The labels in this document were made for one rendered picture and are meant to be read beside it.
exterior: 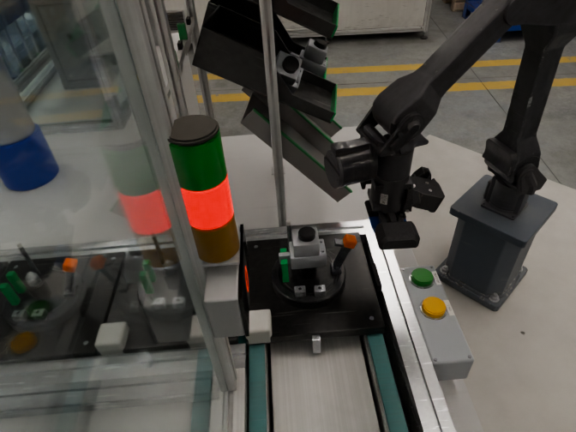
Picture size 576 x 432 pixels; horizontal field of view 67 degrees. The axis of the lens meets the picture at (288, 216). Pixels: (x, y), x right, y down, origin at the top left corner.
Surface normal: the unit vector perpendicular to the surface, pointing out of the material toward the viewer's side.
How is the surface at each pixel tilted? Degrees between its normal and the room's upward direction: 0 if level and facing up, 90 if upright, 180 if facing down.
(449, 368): 90
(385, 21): 90
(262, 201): 0
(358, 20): 90
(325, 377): 0
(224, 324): 90
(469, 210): 0
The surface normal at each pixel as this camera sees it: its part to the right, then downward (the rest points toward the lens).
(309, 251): 0.07, 0.65
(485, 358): -0.05, -0.76
